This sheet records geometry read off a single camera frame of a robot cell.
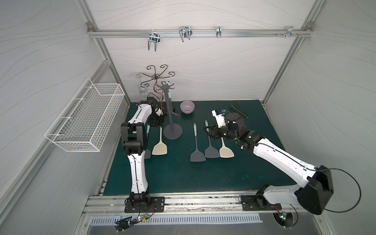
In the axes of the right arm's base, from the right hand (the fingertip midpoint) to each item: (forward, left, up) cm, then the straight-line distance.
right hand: (207, 126), depth 76 cm
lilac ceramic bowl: (+33, +14, -21) cm, 42 cm away
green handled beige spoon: (-3, +29, -23) cm, 37 cm away
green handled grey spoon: (-7, +36, -22) cm, 43 cm away
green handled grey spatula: (-6, +5, -25) cm, 26 cm away
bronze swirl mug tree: (+32, +33, +8) cm, 47 cm away
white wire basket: (-8, +59, +9) cm, 60 cm away
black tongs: (+33, -30, -24) cm, 51 cm away
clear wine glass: (+31, +43, 0) cm, 53 cm away
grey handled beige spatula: (-3, -13, -24) cm, 27 cm away
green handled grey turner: (-4, -4, -23) cm, 23 cm away
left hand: (+12, +30, -18) cm, 37 cm away
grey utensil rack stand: (+10, +25, -23) cm, 35 cm away
